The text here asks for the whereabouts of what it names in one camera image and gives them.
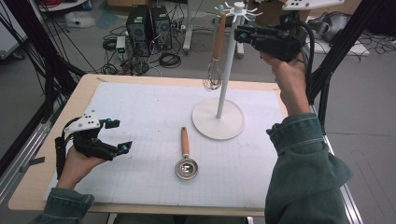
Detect person's left hand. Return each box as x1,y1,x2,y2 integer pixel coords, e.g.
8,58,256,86
55,146,106,190

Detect right hand-held gripper cable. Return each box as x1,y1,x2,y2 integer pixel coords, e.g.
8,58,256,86
295,20,316,105

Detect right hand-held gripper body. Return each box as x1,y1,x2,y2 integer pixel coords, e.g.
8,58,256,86
250,0,346,63

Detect clear plastic bag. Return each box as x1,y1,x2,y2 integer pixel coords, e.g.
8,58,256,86
64,11,96,29

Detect white round table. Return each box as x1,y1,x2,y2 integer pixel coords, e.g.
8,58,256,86
36,0,88,13

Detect grey metal bracket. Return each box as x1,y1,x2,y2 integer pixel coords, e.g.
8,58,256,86
20,157,46,174

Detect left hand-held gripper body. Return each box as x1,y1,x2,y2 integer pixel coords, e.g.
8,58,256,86
62,109,120,162

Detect large black computer tower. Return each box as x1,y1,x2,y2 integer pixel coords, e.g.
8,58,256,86
125,4,153,59

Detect slim black computer tower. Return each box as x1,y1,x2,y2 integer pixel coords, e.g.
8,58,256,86
150,5,173,50

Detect open cardboard box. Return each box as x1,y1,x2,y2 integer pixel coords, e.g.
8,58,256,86
255,0,285,27

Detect grey bag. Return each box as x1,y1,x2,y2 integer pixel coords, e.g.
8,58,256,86
307,11,351,43

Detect aluminium rail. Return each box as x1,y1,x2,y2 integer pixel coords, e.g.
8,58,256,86
311,102,363,224
0,99,64,204

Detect small white power box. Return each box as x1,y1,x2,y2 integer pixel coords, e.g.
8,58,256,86
115,35,127,53

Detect metal scoop with wooden handle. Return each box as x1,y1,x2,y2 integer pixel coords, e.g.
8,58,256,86
174,126,199,181

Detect black metal frame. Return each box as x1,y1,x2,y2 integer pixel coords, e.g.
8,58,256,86
306,0,396,134
0,0,88,125

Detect coiled black cable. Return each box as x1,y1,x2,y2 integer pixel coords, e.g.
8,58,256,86
159,51,182,69

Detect whisk with mint green handle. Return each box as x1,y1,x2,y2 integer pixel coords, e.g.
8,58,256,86
202,4,226,92

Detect mesh strainer with wooden handle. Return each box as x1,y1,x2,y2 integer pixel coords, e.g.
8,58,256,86
207,11,227,90

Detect white flat board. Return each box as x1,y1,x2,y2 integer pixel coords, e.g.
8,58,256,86
312,17,371,57

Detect white grid mat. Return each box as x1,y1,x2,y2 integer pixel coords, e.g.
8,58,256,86
43,81,288,209

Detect white stand legs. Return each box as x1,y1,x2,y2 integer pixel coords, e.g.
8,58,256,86
182,0,246,60

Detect white utensil rack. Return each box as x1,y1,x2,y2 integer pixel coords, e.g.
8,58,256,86
191,1,264,141

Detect person's right hand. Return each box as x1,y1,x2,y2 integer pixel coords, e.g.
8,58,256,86
260,51,308,94

